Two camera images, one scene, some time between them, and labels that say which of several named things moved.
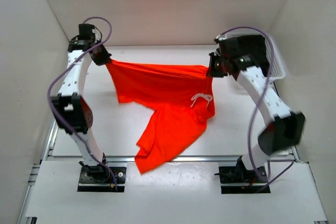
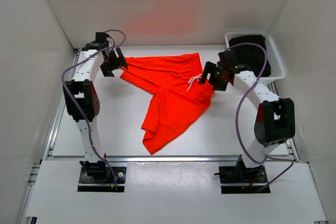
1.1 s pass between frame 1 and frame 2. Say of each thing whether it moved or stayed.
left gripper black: moved
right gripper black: moved
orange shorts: moved
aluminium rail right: stayed
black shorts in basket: stayed
